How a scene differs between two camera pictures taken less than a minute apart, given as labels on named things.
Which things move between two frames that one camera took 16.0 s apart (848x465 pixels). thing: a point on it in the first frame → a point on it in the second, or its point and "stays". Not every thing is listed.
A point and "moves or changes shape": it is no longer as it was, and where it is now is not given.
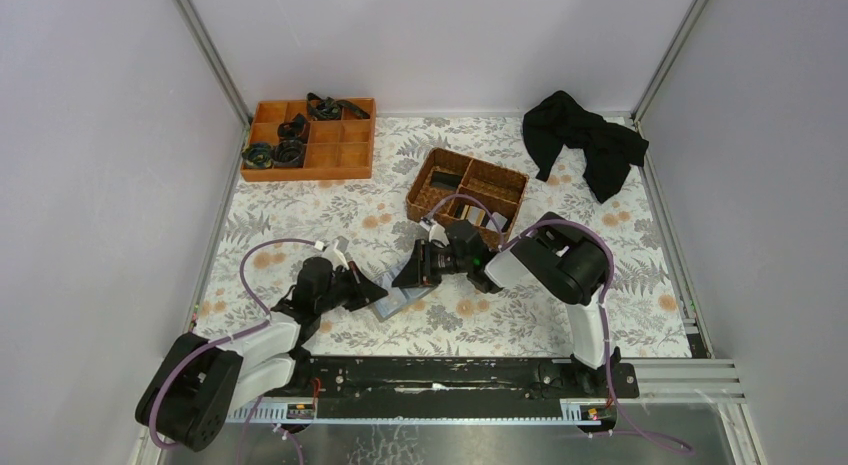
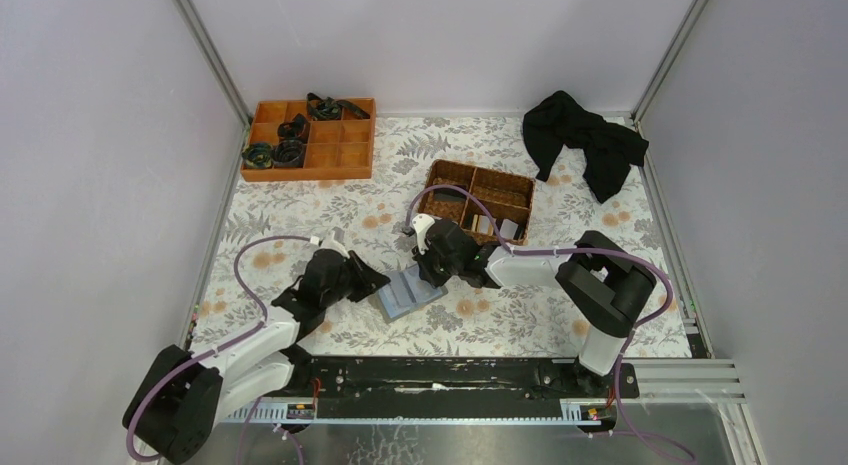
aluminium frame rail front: (658, 382) stays
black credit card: (445, 179) → (449, 194)
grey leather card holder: (401, 300) moves or changes shape
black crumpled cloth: (609, 150) stays
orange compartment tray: (338, 149) stays
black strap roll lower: (290, 153) stays
